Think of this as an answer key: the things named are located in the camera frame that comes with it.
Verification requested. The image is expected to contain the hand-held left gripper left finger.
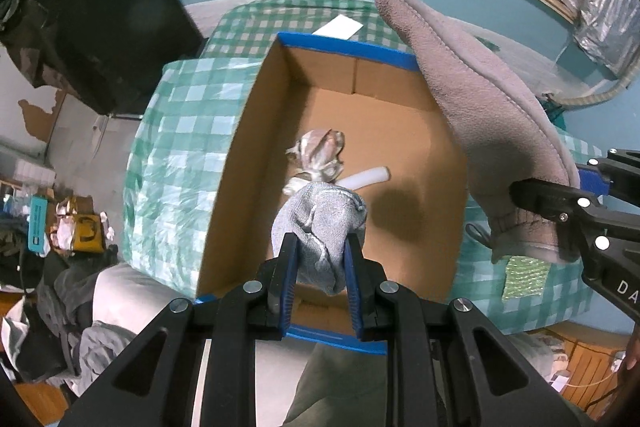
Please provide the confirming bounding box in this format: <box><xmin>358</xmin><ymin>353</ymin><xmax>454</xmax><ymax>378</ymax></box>
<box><xmin>60</xmin><ymin>232</ymin><xmax>301</xmax><ymax>427</ymax></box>

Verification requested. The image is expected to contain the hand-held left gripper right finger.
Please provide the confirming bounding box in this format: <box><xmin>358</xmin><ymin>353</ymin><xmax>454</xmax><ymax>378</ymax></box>
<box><xmin>342</xmin><ymin>234</ymin><xmax>581</xmax><ymax>427</ymax></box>

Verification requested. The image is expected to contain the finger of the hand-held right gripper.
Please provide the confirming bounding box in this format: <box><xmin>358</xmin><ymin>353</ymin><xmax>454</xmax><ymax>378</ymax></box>
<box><xmin>507</xmin><ymin>177</ymin><xmax>610</xmax><ymax>258</ymax></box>
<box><xmin>575</xmin><ymin>147</ymin><xmax>640</xmax><ymax>210</ymax></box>

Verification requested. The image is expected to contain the grey sock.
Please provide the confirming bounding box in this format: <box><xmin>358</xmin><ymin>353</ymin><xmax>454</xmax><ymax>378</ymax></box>
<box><xmin>270</xmin><ymin>182</ymin><xmax>368</xmax><ymax>297</ymax></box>

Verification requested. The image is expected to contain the white tube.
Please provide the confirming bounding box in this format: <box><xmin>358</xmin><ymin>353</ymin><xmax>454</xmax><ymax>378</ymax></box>
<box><xmin>342</xmin><ymin>165</ymin><xmax>390</xmax><ymax>192</ymax></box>

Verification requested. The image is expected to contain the grey fleece mitten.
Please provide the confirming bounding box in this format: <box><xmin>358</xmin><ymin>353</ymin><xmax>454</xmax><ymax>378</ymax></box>
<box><xmin>368</xmin><ymin>0</ymin><xmax>581</xmax><ymax>265</ymax></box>

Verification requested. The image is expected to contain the plastic wrapper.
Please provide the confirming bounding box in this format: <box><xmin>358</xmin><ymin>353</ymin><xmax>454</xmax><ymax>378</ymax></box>
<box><xmin>282</xmin><ymin>128</ymin><xmax>347</xmax><ymax>195</ymax></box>

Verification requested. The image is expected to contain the cardboard box blue tape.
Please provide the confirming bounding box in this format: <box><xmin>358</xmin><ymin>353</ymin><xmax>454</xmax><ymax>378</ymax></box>
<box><xmin>195</xmin><ymin>32</ymin><xmax>471</xmax><ymax>355</ymax></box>

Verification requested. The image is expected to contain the green sponge pad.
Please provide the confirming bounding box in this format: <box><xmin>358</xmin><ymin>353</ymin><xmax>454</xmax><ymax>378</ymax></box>
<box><xmin>501</xmin><ymin>256</ymin><xmax>551</xmax><ymax>300</ymax></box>

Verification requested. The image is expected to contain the teal printed cloth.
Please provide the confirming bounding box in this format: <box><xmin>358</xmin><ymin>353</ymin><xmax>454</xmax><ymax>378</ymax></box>
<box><xmin>542</xmin><ymin>94</ymin><xmax>568</xmax><ymax>128</ymax></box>

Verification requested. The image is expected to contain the beige cushion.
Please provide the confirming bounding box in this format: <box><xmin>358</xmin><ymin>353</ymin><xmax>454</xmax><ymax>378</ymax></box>
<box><xmin>92</xmin><ymin>263</ymin><xmax>216</xmax><ymax>360</ymax></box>

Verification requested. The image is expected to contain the green checkered tablecloth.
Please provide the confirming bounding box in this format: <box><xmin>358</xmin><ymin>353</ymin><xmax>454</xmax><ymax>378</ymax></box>
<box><xmin>122</xmin><ymin>57</ymin><xmax>608</xmax><ymax>333</ymax></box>

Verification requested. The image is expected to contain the yellow bag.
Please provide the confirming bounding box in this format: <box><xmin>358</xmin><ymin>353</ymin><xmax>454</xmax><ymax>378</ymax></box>
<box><xmin>57</xmin><ymin>212</ymin><xmax>108</xmax><ymax>254</ymax></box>

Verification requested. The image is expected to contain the pile of grey clothes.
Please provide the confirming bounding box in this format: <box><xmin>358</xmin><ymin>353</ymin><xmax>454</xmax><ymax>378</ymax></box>
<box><xmin>0</xmin><ymin>252</ymin><xmax>136</xmax><ymax>400</ymax></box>

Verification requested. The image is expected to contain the teal carton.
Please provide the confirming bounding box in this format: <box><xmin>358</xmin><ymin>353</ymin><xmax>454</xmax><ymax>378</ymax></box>
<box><xmin>29</xmin><ymin>197</ymin><xmax>52</xmax><ymax>255</ymax></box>

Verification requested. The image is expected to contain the white paper sheet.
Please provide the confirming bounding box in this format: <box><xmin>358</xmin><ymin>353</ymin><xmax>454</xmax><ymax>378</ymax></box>
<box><xmin>312</xmin><ymin>15</ymin><xmax>364</xmax><ymax>40</ymax></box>

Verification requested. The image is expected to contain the green checkered bedsheet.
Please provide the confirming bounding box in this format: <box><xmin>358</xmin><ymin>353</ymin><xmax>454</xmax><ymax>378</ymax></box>
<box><xmin>200</xmin><ymin>0</ymin><xmax>506</xmax><ymax>62</ymax></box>

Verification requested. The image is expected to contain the black hanging garment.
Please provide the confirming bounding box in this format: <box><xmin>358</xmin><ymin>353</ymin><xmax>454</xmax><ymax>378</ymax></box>
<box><xmin>0</xmin><ymin>0</ymin><xmax>206</xmax><ymax>115</ymax></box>

